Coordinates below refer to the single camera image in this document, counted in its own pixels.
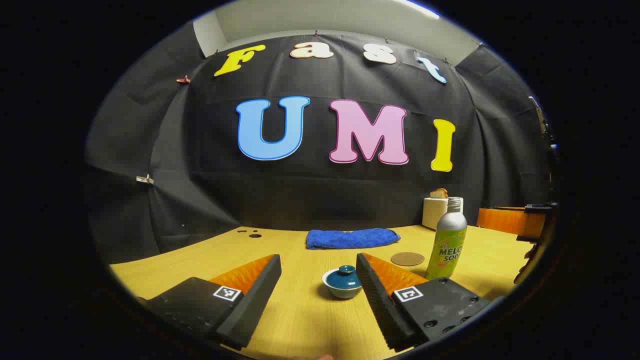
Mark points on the toasted bread slice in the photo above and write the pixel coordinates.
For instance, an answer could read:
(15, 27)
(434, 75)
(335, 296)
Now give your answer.
(439, 193)

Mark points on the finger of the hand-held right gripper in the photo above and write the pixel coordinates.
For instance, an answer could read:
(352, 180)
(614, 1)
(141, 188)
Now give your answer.
(500, 220)

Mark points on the teal teacup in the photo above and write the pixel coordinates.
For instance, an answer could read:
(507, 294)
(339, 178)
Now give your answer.
(342, 292)

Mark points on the round cork coaster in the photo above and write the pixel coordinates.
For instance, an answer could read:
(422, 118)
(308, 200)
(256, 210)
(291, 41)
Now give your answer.
(407, 259)

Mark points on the red cloth clip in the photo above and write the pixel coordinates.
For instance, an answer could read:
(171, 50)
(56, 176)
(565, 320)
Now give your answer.
(183, 79)

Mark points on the black backdrop cloth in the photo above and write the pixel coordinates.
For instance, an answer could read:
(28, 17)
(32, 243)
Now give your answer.
(300, 200)

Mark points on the blue towel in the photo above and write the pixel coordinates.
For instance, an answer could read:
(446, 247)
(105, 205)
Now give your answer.
(350, 238)

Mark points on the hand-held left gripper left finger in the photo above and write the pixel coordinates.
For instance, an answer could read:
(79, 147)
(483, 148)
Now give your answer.
(255, 305)

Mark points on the silver green water bottle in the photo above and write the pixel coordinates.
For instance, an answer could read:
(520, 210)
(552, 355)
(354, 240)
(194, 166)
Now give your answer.
(446, 245)

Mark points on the dark metal stand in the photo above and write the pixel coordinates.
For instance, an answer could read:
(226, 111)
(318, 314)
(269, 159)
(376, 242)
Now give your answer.
(542, 125)

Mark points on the silver cloth clip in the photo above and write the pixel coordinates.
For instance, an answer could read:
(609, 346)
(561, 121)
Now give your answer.
(145, 178)

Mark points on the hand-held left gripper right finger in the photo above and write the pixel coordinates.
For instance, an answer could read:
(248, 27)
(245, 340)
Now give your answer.
(380, 305)

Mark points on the white toaster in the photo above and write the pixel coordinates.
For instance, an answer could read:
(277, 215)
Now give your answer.
(432, 212)

